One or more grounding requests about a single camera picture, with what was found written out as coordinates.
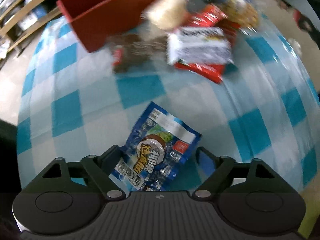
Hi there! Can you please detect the cream bun clear packet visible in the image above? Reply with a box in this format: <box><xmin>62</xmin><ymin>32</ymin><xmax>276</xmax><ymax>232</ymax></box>
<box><xmin>142</xmin><ymin>0</ymin><xmax>190</xmax><ymax>30</ymax></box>

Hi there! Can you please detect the red snack packet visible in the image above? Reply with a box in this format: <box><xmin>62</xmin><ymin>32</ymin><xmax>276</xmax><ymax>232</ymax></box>
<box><xmin>189</xmin><ymin>4</ymin><xmax>229</xmax><ymax>28</ymax></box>
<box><xmin>174</xmin><ymin>20</ymin><xmax>239</xmax><ymax>84</ymax></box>

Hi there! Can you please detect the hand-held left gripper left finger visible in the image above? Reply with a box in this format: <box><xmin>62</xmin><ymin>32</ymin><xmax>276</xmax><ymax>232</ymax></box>
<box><xmin>37</xmin><ymin>145</ymin><xmax>125</xmax><ymax>201</ymax></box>

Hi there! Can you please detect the wooden TV cabinet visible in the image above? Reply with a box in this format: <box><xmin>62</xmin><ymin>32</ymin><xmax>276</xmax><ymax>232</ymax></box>
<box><xmin>0</xmin><ymin>0</ymin><xmax>83</xmax><ymax>58</ymax></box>

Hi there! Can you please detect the blue snack packet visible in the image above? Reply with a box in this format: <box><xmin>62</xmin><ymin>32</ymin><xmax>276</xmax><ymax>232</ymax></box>
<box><xmin>109</xmin><ymin>101</ymin><xmax>202</xmax><ymax>192</ymax></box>

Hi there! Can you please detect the red black object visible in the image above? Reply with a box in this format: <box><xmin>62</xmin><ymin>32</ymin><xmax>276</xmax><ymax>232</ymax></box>
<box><xmin>291</xmin><ymin>7</ymin><xmax>316</xmax><ymax>37</ymax></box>

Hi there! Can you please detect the red cardboard box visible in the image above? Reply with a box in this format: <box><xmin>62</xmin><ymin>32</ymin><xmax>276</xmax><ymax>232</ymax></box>
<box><xmin>56</xmin><ymin>0</ymin><xmax>208</xmax><ymax>53</ymax></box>

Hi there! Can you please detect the brown snack packet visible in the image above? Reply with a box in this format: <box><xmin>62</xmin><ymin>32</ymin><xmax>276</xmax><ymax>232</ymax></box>
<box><xmin>111</xmin><ymin>34</ymin><xmax>170</xmax><ymax>74</ymax></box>

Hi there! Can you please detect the cookie snack packet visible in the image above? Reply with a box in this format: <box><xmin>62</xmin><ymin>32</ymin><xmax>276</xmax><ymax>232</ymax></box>
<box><xmin>222</xmin><ymin>0</ymin><xmax>259</xmax><ymax>29</ymax></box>

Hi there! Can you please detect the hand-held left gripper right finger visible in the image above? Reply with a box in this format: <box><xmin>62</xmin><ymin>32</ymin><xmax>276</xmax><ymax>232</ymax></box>
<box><xmin>192</xmin><ymin>146</ymin><xmax>275</xmax><ymax>201</ymax></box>

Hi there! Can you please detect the white grey snack packet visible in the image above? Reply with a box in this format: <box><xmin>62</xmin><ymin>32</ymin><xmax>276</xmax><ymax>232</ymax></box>
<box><xmin>166</xmin><ymin>26</ymin><xmax>234</xmax><ymax>65</ymax></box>

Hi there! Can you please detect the blue white checkered tablecloth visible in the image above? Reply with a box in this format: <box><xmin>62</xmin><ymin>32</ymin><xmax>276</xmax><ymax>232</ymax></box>
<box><xmin>16</xmin><ymin>0</ymin><xmax>320</xmax><ymax>198</ymax></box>

